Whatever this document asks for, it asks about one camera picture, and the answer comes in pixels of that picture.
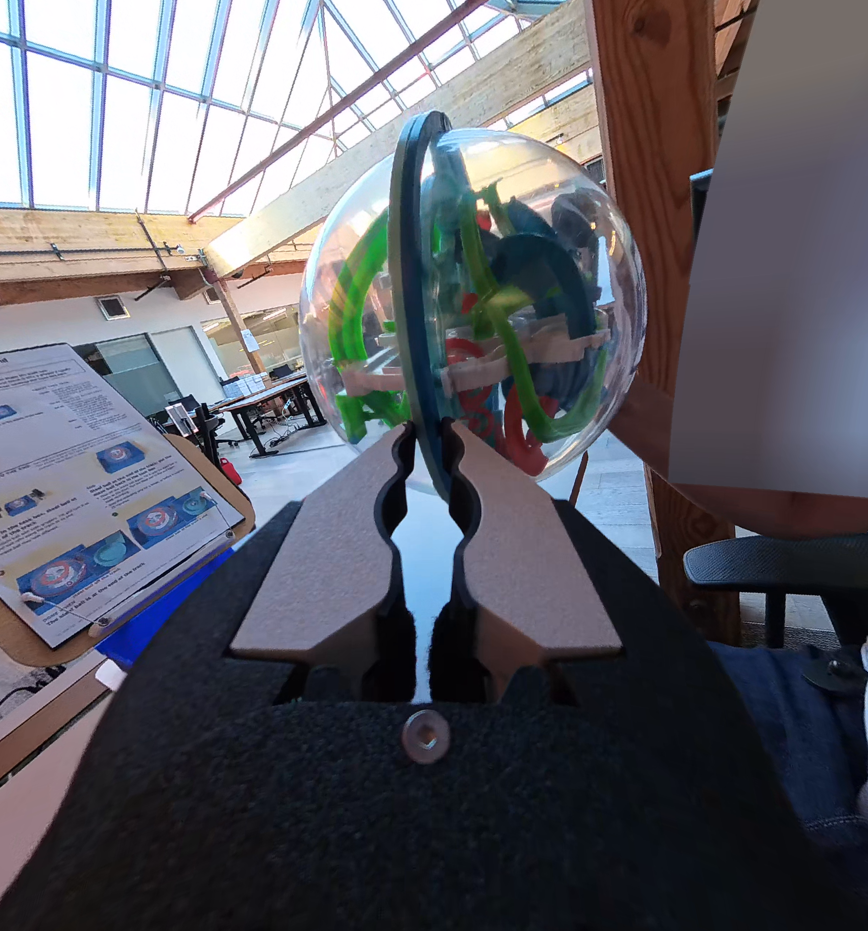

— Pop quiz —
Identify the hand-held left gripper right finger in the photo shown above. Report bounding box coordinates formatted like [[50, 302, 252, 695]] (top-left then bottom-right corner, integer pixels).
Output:
[[437, 418, 625, 701]]

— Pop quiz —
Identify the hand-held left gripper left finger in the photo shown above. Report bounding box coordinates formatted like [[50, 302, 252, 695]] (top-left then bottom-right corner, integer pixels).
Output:
[[229, 422, 418, 701]]

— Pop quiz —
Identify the clear plastic maze ball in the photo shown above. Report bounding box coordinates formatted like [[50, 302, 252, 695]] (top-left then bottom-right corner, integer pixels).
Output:
[[298, 109, 649, 497]]

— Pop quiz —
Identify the blue plastic bin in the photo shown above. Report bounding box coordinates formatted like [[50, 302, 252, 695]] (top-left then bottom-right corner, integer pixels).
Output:
[[92, 544, 235, 674]]

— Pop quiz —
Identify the office desk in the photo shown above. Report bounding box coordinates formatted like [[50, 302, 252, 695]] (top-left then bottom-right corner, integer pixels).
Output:
[[219, 374, 329, 459]]

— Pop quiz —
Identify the black office chair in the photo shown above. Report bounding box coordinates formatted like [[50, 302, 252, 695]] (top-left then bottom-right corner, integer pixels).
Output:
[[683, 534, 868, 692]]

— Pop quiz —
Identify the wooden instruction board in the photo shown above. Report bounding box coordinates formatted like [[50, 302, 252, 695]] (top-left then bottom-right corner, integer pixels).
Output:
[[0, 343, 256, 666]]

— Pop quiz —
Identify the wooden post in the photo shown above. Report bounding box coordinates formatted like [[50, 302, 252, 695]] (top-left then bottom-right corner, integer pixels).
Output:
[[585, 0, 746, 648]]

